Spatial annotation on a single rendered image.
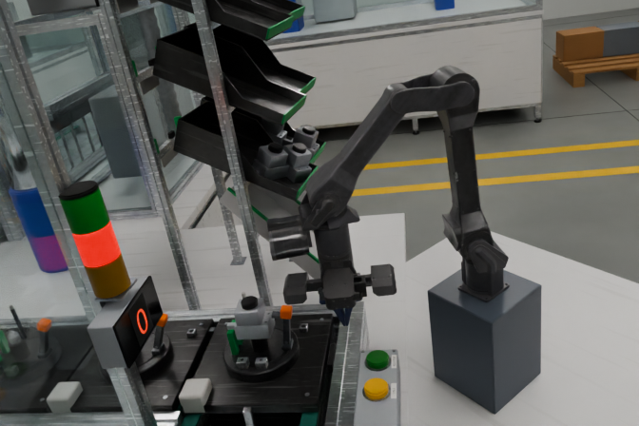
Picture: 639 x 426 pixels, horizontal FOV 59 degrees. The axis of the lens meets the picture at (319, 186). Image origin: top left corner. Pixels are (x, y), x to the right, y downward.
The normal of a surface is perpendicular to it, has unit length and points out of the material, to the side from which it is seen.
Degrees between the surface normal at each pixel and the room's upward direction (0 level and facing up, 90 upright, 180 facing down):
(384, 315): 0
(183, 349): 0
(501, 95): 90
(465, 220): 60
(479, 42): 90
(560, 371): 0
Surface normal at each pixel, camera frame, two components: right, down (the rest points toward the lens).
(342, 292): -0.12, -0.72
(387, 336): -0.15, -0.91
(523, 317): 0.61, 0.24
